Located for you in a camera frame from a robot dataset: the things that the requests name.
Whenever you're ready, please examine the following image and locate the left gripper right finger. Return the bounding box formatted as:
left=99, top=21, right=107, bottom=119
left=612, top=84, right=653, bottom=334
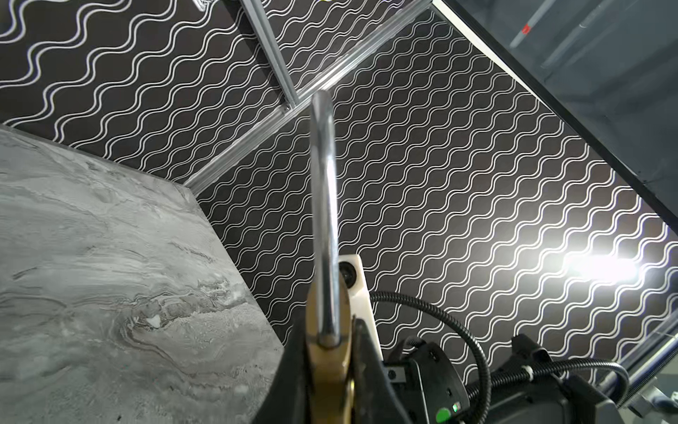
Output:
left=351, top=318, right=411, bottom=423

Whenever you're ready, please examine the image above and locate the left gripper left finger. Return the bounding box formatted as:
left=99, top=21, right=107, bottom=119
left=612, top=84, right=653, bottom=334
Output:
left=252, top=318, right=310, bottom=423

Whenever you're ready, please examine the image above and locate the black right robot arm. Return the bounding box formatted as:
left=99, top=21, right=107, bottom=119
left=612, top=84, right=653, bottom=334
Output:
left=384, top=334, right=630, bottom=423

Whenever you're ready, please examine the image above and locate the long shackle brass padlock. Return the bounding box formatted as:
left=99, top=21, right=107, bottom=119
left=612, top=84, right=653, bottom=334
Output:
left=305, top=90, right=353, bottom=423

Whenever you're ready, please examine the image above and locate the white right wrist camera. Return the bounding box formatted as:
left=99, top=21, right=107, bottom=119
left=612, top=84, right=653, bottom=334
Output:
left=338, top=254, right=383, bottom=360

